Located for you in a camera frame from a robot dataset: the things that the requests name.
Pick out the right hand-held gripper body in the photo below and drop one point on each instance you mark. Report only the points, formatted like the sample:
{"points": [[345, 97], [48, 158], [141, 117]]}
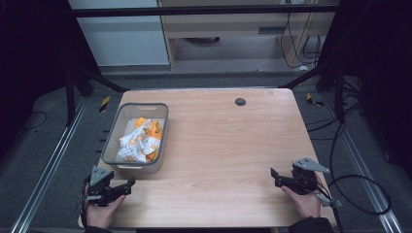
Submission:
{"points": [[306, 176]]}

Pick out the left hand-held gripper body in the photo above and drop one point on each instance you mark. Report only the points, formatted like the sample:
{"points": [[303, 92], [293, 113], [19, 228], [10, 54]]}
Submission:
{"points": [[98, 181]]}

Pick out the person's right hand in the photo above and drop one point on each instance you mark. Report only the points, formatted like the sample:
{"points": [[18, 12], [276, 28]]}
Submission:
{"points": [[304, 204]]}

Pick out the person's left hand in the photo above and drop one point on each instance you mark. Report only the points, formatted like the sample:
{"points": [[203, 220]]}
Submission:
{"points": [[102, 215]]}

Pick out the beige bin with grey rim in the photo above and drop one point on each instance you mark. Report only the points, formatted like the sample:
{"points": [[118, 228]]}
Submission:
{"points": [[121, 155]]}

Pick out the crumpled orange and white wrapper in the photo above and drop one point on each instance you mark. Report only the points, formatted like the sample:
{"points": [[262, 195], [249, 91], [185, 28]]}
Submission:
{"points": [[141, 142]]}

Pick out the black and yellow tape strip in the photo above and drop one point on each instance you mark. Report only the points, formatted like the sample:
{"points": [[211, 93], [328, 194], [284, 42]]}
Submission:
{"points": [[313, 101], [104, 103]]}

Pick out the black metal stand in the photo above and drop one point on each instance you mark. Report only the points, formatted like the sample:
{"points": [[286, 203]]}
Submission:
{"points": [[70, 97], [338, 93]]}

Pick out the black curtain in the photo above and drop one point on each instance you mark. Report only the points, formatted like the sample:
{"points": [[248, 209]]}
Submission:
{"points": [[32, 64], [379, 64]]}

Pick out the white cabinet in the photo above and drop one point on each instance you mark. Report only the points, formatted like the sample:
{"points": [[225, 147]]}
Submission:
{"points": [[123, 39]]}

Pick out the light wooden desk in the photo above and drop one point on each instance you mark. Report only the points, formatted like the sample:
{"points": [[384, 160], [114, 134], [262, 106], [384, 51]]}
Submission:
{"points": [[226, 29]]}

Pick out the aluminium floor rail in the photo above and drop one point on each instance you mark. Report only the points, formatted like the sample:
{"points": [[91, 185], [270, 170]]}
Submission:
{"points": [[359, 165], [48, 168]]}

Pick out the black horizontal frame bar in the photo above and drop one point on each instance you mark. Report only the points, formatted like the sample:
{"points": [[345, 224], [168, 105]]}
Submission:
{"points": [[194, 11]]}

